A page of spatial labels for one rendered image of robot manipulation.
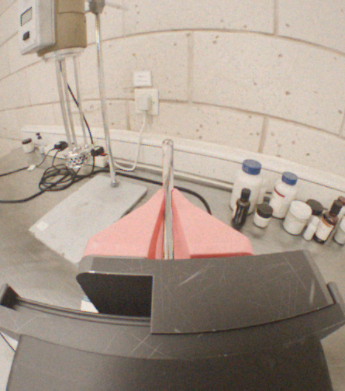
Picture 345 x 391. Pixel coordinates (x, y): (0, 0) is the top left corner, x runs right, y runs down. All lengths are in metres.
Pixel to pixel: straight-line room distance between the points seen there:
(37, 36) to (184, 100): 0.43
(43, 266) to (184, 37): 0.67
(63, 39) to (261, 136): 0.53
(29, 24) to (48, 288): 0.48
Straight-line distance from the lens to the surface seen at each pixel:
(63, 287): 0.42
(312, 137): 0.61
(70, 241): 0.48
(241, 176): 0.49
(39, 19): 0.40
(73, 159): 0.46
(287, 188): 0.52
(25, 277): 0.48
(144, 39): 0.68
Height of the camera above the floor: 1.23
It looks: 36 degrees down
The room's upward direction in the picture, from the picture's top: straight up
